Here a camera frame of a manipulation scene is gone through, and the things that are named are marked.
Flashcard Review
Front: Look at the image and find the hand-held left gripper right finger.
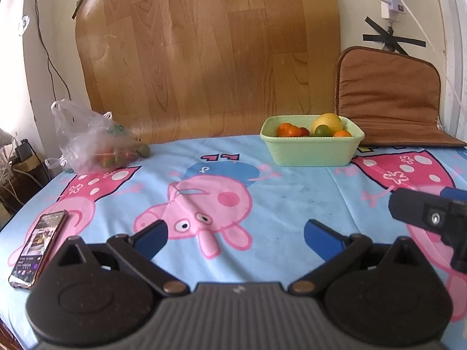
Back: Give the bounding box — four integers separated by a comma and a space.
304, 219, 420, 296

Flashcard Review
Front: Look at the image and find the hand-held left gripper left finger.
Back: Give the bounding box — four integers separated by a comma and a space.
55, 219, 190, 297

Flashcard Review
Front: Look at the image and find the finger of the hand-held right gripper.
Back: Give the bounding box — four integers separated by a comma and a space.
388, 188, 453, 233
440, 187, 467, 204

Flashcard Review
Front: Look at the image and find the light green bowl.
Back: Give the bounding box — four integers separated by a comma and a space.
260, 115, 365, 167

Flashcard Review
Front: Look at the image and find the printed blanket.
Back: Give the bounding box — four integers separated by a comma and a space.
0, 133, 467, 350

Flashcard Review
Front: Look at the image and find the smartphone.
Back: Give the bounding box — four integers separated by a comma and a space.
8, 209, 70, 289

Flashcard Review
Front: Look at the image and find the brown seat cushion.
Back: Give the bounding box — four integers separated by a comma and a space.
335, 46, 466, 147

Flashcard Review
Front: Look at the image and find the yellow pear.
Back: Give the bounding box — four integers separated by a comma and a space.
311, 113, 345, 135

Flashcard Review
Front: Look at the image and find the clear plastic bag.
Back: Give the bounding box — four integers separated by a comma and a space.
50, 99, 144, 175

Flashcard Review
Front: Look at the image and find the cardboard box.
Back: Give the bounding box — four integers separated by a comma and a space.
11, 152, 46, 176

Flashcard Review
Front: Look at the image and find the white framed window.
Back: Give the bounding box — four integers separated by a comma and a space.
438, 0, 467, 143

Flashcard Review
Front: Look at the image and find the black charger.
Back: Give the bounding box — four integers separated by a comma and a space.
15, 139, 35, 161

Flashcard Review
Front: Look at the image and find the black tape strip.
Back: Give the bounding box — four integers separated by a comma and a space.
363, 34, 426, 48
365, 17, 410, 56

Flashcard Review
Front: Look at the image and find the wood pattern board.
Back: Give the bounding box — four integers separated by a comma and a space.
75, 0, 341, 144

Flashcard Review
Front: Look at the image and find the brown tape strip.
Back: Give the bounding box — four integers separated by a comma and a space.
71, 0, 88, 20

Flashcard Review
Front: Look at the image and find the bundle of white cables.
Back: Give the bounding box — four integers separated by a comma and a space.
0, 127, 44, 214

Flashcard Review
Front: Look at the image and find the white cable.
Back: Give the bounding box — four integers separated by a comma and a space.
392, 0, 467, 108

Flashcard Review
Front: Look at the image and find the black wall cable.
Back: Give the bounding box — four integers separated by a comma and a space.
26, 0, 72, 104

